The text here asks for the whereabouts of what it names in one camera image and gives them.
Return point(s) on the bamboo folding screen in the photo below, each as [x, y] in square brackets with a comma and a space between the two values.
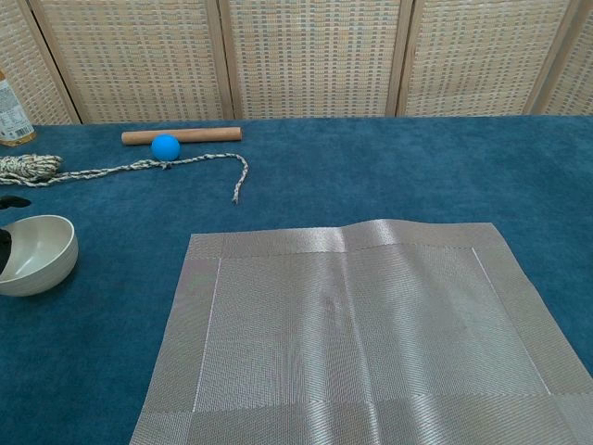
[301, 55]

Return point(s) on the wooden stick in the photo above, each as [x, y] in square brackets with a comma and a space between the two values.
[208, 135]

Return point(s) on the white bowl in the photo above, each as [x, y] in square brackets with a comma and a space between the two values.
[41, 259]

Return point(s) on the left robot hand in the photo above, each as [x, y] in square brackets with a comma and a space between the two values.
[14, 202]

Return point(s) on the blue ball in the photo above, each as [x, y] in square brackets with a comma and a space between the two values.
[165, 147]

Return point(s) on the tea bottle with white cap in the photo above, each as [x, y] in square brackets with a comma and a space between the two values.
[14, 116]

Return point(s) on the brown woven placemat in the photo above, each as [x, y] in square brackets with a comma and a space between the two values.
[361, 334]

